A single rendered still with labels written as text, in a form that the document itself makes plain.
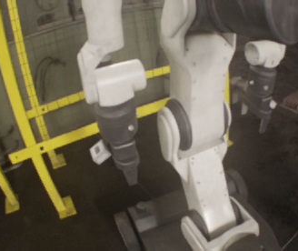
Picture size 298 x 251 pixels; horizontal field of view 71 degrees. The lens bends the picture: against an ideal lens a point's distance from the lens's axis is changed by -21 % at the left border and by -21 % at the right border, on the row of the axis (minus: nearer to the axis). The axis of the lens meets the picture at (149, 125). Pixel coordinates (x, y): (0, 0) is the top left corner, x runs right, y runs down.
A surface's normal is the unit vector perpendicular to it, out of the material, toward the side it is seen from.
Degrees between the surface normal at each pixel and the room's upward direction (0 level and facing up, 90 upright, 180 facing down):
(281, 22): 90
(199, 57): 100
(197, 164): 60
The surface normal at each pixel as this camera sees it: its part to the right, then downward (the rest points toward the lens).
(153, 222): 0.17, -0.32
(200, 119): 0.35, 0.36
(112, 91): 0.38, 0.58
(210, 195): 0.25, -0.07
